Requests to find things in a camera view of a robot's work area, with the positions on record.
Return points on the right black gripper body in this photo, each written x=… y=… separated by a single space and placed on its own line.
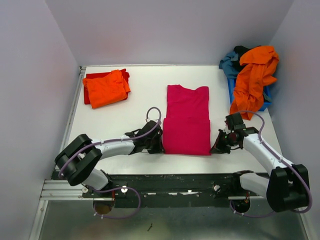
x=221 y=144

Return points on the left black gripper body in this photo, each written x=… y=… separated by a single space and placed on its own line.
x=155 y=141

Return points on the magenta t shirt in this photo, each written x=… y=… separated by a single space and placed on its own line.
x=187 y=125

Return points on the orange t shirt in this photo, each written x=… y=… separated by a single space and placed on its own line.
x=107 y=88
x=259 y=64

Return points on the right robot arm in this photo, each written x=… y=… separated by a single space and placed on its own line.
x=287 y=186

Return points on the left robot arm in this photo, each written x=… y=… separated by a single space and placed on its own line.
x=77 y=162

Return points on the blue plastic bin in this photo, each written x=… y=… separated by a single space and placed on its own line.
x=248 y=95

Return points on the blue grey t shirt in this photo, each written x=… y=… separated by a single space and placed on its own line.
x=229 y=65

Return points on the folded orange t shirt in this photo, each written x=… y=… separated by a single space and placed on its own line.
x=107 y=88

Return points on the folded red t shirt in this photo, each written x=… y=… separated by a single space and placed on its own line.
x=87 y=95

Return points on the black t shirt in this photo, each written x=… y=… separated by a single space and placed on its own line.
x=239 y=52

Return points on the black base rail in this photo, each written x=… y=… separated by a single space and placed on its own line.
x=174 y=191

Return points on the aluminium frame rail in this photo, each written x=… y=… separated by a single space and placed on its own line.
x=60 y=190

